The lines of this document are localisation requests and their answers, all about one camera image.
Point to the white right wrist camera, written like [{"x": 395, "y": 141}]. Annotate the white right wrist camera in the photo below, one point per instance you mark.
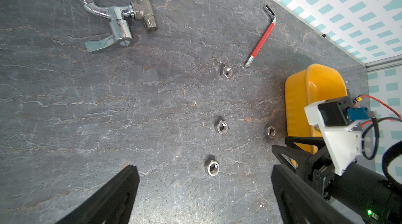
[{"x": 336, "y": 119}]

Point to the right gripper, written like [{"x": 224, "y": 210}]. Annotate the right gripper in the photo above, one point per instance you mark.
[{"x": 316, "y": 170}]

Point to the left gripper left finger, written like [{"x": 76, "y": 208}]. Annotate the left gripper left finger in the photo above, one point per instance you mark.
[{"x": 111, "y": 204}]

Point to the red hex key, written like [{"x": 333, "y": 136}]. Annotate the red hex key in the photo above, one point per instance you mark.
[{"x": 264, "y": 37}]

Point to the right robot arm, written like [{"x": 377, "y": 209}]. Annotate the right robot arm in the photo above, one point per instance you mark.
[{"x": 377, "y": 198}]

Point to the steel hex nut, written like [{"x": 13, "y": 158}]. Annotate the steel hex nut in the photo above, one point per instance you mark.
[
  {"x": 269, "y": 131},
  {"x": 226, "y": 72},
  {"x": 221, "y": 127},
  {"x": 212, "y": 167}
]

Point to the chrome faucet valve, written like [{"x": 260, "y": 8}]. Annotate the chrome faucet valve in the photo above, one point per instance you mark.
[{"x": 121, "y": 36}]

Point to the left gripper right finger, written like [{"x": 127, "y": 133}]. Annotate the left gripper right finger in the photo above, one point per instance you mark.
[{"x": 300, "y": 204}]

